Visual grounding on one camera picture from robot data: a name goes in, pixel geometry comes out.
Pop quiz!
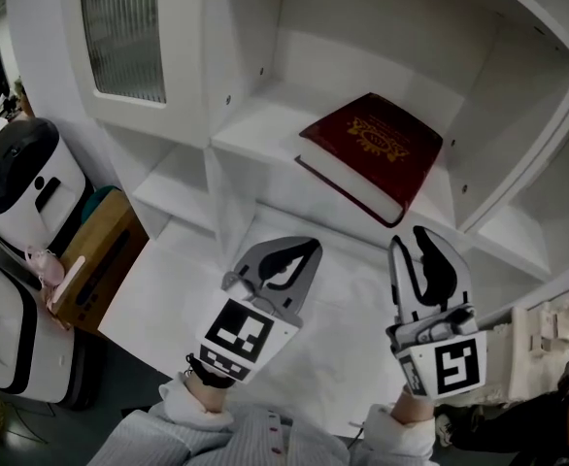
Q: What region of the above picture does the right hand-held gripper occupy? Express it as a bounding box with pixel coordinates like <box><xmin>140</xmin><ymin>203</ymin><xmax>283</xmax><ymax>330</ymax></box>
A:
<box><xmin>385</xmin><ymin>225</ymin><xmax>488</xmax><ymax>400</ymax></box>

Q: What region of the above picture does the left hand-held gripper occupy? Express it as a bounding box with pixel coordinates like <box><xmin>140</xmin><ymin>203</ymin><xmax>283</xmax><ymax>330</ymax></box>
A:
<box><xmin>195</xmin><ymin>235</ymin><xmax>324</xmax><ymax>384</ymax></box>

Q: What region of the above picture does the dark red hardcover book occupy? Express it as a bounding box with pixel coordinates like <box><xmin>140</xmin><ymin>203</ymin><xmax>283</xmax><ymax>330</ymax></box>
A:
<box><xmin>293</xmin><ymin>92</ymin><xmax>445</xmax><ymax>228</ymax></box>

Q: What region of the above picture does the white shelf desk unit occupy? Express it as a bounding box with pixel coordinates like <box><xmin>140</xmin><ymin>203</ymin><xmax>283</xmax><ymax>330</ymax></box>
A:
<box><xmin>58</xmin><ymin>0</ymin><xmax>569</xmax><ymax>282</ymax></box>

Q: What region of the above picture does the person's left forearm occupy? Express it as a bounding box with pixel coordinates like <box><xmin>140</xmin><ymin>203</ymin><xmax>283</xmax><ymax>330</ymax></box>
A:
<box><xmin>159</xmin><ymin>366</ymin><xmax>242</xmax><ymax>436</ymax></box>

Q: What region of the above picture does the person's right forearm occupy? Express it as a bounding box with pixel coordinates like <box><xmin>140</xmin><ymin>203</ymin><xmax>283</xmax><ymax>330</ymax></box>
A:
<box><xmin>361</xmin><ymin>384</ymin><xmax>439</xmax><ymax>455</ymax></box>

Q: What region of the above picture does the white ornate vanity table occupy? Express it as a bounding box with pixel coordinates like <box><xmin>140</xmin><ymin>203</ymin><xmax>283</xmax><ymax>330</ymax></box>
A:
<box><xmin>473</xmin><ymin>274</ymin><xmax>569</xmax><ymax>410</ymax></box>

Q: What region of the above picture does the person's white ribbed cardigan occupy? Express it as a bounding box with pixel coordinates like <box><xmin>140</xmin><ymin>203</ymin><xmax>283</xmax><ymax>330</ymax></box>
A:
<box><xmin>87</xmin><ymin>400</ymin><xmax>441</xmax><ymax>466</ymax></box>

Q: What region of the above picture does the brown cardboard box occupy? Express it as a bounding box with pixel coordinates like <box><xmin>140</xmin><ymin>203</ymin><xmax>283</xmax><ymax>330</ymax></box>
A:
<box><xmin>50</xmin><ymin>189</ymin><xmax>150</xmax><ymax>339</ymax></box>

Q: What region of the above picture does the teal round object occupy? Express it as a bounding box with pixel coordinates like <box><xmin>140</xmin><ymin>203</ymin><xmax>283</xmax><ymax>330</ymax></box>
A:
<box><xmin>81</xmin><ymin>185</ymin><xmax>123</xmax><ymax>225</ymax></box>

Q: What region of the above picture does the pale pink flat stick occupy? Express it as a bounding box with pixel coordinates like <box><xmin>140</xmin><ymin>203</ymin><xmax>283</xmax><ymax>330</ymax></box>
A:
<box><xmin>50</xmin><ymin>255</ymin><xmax>87</xmax><ymax>316</ymax></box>

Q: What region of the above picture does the white and black machine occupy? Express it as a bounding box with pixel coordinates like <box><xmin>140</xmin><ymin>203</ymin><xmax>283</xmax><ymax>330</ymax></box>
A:
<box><xmin>0</xmin><ymin>116</ymin><xmax>94</xmax><ymax>261</ymax></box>
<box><xmin>0</xmin><ymin>250</ymin><xmax>106</xmax><ymax>410</ymax></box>

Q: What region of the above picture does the ribbed glass cabinet door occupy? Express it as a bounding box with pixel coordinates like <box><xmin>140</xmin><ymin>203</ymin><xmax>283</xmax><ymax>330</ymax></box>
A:
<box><xmin>59</xmin><ymin>0</ymin><xmax>208</xmax><ymax>149</ymax></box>

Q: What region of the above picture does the black wrist strap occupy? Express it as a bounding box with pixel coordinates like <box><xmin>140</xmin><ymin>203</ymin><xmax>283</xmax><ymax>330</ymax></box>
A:
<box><xmin>185</xmin><ymin>353</ymin><xmax>238</xmax><ymax>389</ymax></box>

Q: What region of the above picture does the black cable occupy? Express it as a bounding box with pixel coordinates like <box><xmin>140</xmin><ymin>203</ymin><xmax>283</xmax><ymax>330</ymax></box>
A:
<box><xmin>347</xmin><ymin>419</ymin><xmax>369</xmax><ymax>451</ymax></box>

